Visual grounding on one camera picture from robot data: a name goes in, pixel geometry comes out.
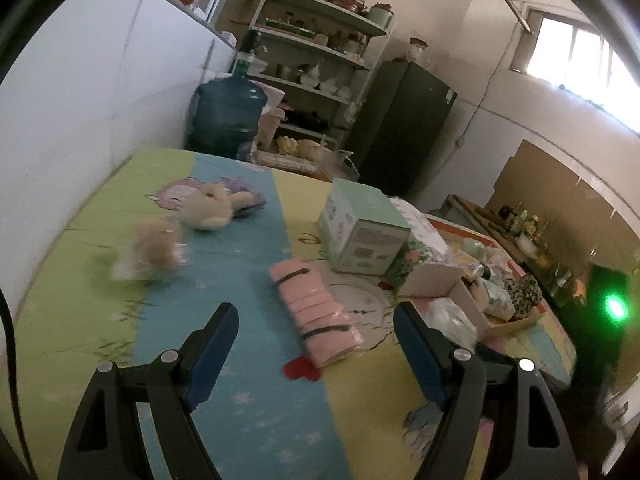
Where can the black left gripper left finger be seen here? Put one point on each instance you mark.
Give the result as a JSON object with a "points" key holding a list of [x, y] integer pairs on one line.
{"points": [[105, 439]]}

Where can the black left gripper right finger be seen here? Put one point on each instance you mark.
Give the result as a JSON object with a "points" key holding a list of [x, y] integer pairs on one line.
{"points": [[480, 404]]}

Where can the pink white plush toy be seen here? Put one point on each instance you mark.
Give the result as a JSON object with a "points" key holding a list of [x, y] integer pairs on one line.
{"points": [[499, 262]]}

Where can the green soft ball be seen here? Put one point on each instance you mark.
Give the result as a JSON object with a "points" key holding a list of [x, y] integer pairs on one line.
{"points": [[474, 248]]}

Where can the orange rimmed cardboard tray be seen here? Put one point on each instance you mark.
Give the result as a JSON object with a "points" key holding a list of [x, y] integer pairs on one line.
{"points": [[487, 327]]}

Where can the packaged item with black band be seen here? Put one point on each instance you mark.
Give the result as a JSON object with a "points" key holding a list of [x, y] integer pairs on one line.
{"points": [[485, 272]]}

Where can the leopard print fabric bow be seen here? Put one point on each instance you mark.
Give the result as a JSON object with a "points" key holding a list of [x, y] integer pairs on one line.
{"points": [[525, 294]]}

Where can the floral white box lid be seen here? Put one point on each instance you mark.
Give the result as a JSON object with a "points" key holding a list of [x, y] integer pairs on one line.
{"points": [[424, 267]]}

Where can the tan plush in plastic bag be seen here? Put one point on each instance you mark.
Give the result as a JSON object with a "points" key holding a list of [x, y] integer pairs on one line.
{"points": [[156, 250]]}

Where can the kitchen counter with bottles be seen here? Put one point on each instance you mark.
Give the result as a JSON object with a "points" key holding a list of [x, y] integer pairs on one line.
{"points": [[557, 282]]}

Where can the mint green cardboard box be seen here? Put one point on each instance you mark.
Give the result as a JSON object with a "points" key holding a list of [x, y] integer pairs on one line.
{"points": [[361, 229]]}

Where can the cream plush bunny toy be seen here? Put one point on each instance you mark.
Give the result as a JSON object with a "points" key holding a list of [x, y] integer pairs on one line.
{"points": [[212, 207]]}

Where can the black refrigerator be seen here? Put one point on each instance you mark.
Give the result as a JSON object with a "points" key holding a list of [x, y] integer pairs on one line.
{"points": [[398, 125]]}

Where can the plastic bag of vegetables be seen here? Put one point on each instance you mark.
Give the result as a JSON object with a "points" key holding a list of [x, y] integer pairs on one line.
{"points": [[306, 157]]}

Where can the blue water jug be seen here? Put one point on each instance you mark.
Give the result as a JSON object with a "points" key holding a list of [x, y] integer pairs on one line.
{"points": [[227, 112]]}

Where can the glass jar on refrigerator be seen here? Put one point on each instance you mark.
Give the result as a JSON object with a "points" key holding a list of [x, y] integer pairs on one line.
{"points": [[415, 49]]}

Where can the window with bright light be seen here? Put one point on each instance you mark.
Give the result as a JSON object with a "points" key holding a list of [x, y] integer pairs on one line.
{"points": [[574, 56]]}

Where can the white metal shelf rack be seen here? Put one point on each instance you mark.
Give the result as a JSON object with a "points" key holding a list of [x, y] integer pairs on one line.
{"points": [[323, 55]]}

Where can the brown cardboard wall panel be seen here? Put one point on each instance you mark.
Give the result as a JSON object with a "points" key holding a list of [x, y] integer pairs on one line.
{"points": [[580, 226]]}

